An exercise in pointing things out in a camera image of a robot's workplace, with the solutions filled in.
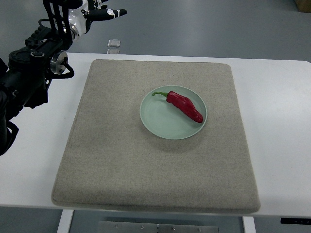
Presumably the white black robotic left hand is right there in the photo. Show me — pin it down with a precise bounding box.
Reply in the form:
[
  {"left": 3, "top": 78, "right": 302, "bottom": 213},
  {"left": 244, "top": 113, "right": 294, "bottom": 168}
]
[{"left": 69, "top": 0, "right": 127, "bottom": 40}]

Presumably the red pepper with green stem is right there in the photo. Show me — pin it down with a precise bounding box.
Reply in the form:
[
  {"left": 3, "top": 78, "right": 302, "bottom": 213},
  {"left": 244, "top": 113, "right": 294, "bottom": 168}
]
[{"left": 152, "top": 91, "right": 204, "bottom": 123}]

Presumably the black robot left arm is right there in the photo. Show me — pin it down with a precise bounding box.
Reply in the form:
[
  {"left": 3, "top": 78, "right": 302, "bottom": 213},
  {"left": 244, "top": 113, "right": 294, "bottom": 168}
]
[{"left": 0, "top": 0, "right": 87, "bottom": 154}]

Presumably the light green round plate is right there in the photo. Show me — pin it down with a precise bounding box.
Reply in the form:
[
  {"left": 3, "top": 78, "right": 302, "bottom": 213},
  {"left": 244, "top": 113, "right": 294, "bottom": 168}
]
[{"left": 139, "top": 85, "right": 207, "bottom": 140}]

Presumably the clear floor socket cover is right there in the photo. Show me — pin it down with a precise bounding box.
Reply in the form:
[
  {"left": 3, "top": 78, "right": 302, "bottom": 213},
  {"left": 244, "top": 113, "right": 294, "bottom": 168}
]
[{"left": 107, "top": 39, "right": 121, "bottom": 48}]

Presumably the beige felt mat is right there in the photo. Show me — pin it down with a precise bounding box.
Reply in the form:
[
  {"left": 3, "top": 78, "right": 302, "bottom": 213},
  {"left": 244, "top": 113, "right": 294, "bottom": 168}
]
[{"left": 52, "top": 59, "right": 260, "bottom": 214}]

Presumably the white left table leg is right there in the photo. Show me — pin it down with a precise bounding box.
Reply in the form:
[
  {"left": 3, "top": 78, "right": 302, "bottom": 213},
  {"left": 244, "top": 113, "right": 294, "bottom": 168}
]
[{"left": 57, "top": 210, "right": 74, "bottom": 233}]

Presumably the white table leg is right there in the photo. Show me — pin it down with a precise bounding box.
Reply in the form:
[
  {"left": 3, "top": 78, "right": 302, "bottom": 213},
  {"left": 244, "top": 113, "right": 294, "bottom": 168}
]
[
  {"left": 242, "top": 216, "right": 256, "bottom": 233},
  {"left": 57, "top": 210, "right": 74, "bottom": 233}
]

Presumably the brown cardboard box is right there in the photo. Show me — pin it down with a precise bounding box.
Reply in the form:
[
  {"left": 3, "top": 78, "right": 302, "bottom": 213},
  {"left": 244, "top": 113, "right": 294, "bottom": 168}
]
[{"left": 295, "top": 0, "right": 311, "bottom": 13}]

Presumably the white right table leg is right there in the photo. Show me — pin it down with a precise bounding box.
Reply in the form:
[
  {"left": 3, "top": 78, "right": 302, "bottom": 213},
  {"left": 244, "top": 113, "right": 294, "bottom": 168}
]
[{"left": 242, "top": 216, "right": 256, "bottom": 233}]

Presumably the black table control panel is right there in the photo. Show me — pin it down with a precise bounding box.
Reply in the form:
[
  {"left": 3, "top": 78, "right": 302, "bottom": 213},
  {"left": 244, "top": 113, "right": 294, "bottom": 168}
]
[{"left": 280, "top": 217, "right": 311, "bottom": 225}]

